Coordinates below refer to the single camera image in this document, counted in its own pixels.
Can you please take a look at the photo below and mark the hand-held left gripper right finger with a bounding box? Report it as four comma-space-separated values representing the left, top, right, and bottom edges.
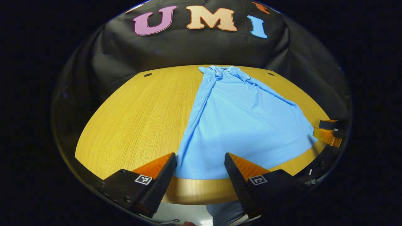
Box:
224, 152, 307, 219

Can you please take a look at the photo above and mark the person's trouser leg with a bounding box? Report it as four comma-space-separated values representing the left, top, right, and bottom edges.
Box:
206, 201, 247, 226

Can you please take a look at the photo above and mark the light blue T-shirt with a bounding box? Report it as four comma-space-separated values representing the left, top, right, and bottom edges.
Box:
173, 65, 319, 180

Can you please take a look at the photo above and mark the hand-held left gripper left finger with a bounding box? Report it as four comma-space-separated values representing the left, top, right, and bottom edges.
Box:
94, 153, 177, 218

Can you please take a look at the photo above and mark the black backdrop cloth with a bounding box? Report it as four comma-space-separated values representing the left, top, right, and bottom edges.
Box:
52, 0, 351, 157

